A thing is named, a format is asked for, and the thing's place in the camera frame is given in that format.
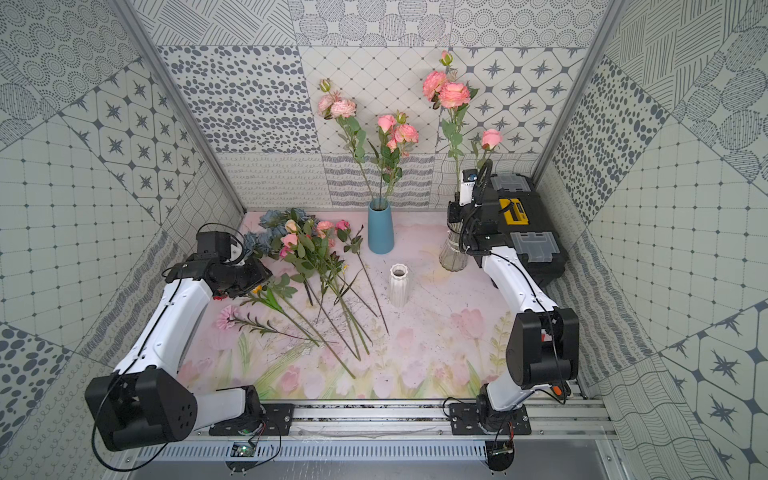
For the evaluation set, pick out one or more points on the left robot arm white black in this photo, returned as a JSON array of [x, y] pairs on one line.
[[142, 402]]

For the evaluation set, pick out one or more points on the blue grey rose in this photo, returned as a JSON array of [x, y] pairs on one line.
[[267, 242]]

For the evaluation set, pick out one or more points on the pink flower bunch on table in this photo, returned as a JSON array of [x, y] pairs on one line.
[[317, 256]]

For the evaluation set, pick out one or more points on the pink rose single stem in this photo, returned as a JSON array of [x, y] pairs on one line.
[[384, 153]]

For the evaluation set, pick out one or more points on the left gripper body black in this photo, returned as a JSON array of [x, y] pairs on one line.
[[249, 278]]

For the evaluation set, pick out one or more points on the pink carnation spray stem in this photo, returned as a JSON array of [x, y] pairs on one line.
[[333, 106]]

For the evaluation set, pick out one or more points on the clear glass vase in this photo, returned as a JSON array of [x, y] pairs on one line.
[[451, 258]]

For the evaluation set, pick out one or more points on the large pink peony spray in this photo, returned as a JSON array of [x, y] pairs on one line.
[[443, 90]]

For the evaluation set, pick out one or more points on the black toolbox yellow label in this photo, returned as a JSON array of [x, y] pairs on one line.
[[523, 223]]

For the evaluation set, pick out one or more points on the small white ribbed vase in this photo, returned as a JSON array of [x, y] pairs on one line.
[[399, 285]]

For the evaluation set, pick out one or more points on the magenta rosebud stem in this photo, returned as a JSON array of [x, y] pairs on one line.
[[352, 241]]

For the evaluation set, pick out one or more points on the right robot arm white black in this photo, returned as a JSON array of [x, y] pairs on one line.
[[542, 351]]

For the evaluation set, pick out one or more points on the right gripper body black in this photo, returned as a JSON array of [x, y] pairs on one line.
[[455, 215]]

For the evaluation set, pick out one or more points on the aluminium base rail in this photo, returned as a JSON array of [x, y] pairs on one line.
[[540, 418]]

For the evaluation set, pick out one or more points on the tall blue ceramic vase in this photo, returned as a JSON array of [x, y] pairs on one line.
[[380, 226]]

